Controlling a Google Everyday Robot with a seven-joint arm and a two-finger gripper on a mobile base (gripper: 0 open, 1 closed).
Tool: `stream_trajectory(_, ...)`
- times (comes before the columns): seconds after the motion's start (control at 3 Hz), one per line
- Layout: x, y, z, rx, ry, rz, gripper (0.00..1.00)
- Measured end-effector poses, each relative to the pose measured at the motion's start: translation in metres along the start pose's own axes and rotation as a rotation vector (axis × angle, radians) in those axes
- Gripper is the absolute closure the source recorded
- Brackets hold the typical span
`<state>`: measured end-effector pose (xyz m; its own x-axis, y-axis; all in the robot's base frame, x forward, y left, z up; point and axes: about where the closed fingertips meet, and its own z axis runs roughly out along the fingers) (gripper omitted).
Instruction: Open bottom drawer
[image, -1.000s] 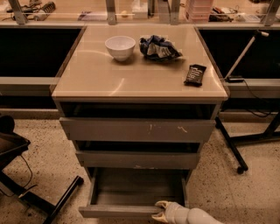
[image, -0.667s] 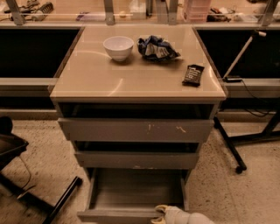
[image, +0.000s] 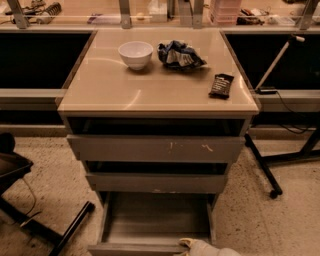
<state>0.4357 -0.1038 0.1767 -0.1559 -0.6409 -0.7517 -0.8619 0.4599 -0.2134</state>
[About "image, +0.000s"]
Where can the crumpled blue chip bag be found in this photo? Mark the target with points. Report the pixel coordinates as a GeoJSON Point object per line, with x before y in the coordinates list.
{"type": "Point", "coordinates": [179, 56]}

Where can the grey drawer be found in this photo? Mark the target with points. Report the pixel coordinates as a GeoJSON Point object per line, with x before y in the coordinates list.
{"type": "Point", "coordinates": [169, 149]}
{"type": "Point", "coordinates": [152, 224]}
{"type": "Point", "coordinates": [157, 183]}

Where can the white rod with black base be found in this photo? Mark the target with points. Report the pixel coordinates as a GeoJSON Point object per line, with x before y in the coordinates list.
{"type": "Point", "coordinates": [263, 91]}

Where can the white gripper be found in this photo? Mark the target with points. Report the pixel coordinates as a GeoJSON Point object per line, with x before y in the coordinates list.
{"type": "Point", "coordinates": [209, 249]}

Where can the grey top drawer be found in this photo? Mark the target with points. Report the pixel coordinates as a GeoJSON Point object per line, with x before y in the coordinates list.
{"type": "Point", "coordinates": [169, 149]}

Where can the grey drawer cabinet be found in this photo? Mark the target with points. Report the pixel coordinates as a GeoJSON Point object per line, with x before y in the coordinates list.
{"type": "Point", "coordinates": [106, 97]}

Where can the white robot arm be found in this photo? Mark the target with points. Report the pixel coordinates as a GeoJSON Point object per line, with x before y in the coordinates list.
{"type": "Point", "coordinates": [223, 251]}

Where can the black coiled tool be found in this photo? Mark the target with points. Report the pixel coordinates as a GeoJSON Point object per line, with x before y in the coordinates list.
{"type": "Point", "coordinates": [49, 13]}

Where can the black snack bar wrapper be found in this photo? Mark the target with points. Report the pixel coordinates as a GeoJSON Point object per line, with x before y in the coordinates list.
{"type": "Point", "coordinates": [221, 86]}

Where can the grey bottom drawer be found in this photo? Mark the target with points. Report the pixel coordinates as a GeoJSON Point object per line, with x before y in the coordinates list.
{"type": "Point", "coordinates": [152, 224]}

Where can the white ceramic bowl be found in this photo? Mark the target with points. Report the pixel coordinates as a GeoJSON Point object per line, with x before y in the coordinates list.
{"type": "Point", "coordinates": [136, 54]}

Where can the black stand right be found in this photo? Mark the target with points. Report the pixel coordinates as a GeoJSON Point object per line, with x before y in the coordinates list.
{"type": "Point", "coordinates": [307, 152]}

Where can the grey middle drawer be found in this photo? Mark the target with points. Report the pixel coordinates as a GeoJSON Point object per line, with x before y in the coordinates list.
{"type": "Point", "coordinates": [157, 183]}

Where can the pink plastic container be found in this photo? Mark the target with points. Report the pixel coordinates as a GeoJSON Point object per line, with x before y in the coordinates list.
{"type": "Point", "coordinates": [224, 12]}

